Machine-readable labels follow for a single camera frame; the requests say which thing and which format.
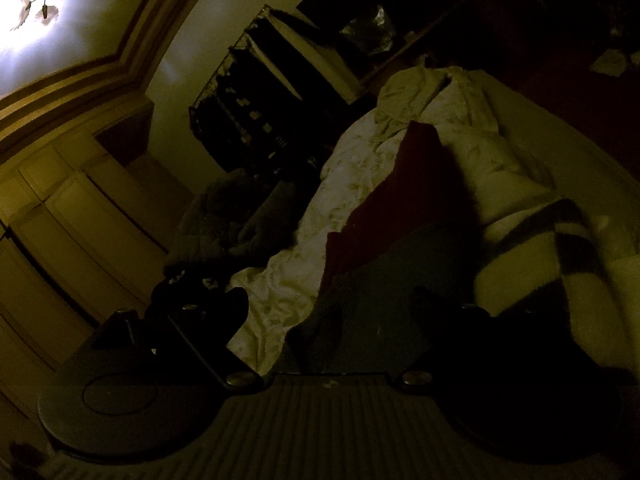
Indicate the black television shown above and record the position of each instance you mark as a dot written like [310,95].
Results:
[350,0]

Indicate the cream wardrobe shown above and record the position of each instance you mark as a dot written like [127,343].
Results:
[75,210]

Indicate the rack of dark hanging clothes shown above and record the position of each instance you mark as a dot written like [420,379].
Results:
[260,100]

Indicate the dark green fleece garment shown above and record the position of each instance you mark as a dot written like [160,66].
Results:
[390,285]

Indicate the grey fuzzy garment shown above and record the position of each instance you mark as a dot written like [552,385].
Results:
[215,220]

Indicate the dark red folded garment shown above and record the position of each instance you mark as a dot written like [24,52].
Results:
[400,200]

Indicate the black garment with white print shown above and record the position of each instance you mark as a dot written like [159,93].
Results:
[172,280]

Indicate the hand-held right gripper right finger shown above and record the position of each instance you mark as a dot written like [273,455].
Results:
[425,305]

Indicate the striped blanket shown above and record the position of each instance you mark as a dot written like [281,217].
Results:
[525,270]

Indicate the white patterned duvet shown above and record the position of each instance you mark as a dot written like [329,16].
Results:
[350,170]

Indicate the white crumpled cloth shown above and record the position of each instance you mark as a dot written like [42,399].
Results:
[420,95]

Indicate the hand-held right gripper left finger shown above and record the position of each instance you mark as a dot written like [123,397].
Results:
[237,310]

